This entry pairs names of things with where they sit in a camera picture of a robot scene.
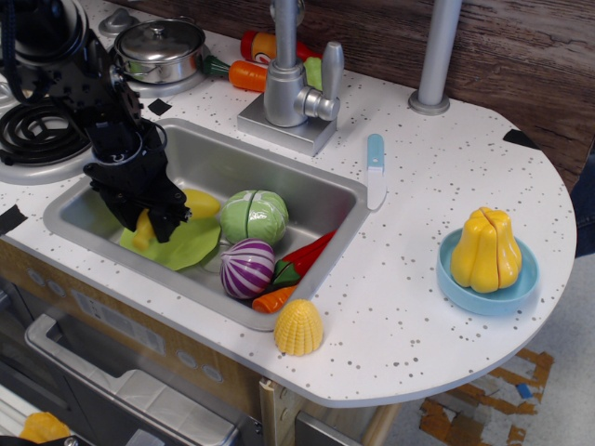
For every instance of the front black stove burner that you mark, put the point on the front black stove burner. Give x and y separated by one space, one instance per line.
40 145

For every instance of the yellow toy corn piece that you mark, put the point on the yellow toy corn piece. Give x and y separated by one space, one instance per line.
299 329

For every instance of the purple toy onion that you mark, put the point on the purple toy onion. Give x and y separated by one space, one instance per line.
246 268

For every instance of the red orange toy bottle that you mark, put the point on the red orange toy bottle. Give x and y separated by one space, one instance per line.
261 47

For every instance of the blue white toy knife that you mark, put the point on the blue white toy knife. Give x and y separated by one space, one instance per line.
375 163

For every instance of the yellow toy banana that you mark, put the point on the yellow toy banana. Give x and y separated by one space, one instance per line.
201 205

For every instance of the green toy plate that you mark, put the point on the green toy plate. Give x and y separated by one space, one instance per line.
189 244

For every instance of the silver toy faucet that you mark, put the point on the silver toy faucet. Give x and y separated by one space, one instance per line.
291 113

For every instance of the grey vertical pole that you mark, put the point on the grey vertical pole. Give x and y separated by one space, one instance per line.
430 98

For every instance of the yellow toy below counter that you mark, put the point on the yellow toy below counter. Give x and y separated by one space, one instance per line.
43 427

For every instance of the oven door with handle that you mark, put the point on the oven door with handle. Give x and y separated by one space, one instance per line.
102 381

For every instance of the grey stove knob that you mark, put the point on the grey stove knob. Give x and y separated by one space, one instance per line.
119 21

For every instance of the light blue toy bowl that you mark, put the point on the light blue toy bowl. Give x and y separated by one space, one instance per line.
497 303

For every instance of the silver sink basin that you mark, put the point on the silver sink basin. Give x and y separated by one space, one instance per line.
318 202

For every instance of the steel pot with lid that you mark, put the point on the steel pot with lid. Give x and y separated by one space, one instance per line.
163 51

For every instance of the yellow toy squash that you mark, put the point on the yellow toy squash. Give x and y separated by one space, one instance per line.
487 257

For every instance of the red toy chili pepper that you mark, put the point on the red toy chili pepper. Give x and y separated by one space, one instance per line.
291 269

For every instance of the green toy cabbage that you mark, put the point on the green toy cabbage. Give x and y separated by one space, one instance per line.
260 214

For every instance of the orange toy carrot on counter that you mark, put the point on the orange toy carrot on counter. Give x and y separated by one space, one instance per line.
241 74

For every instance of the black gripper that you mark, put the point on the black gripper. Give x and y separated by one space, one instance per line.
129 174

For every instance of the light green toy behind faucet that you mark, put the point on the light green toy behind faucet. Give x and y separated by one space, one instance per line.
313 69

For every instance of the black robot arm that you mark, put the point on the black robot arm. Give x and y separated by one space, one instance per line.
49 51

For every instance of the orange toy carrot in sink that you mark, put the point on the orange toy carrot in sink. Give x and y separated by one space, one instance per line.
273 301

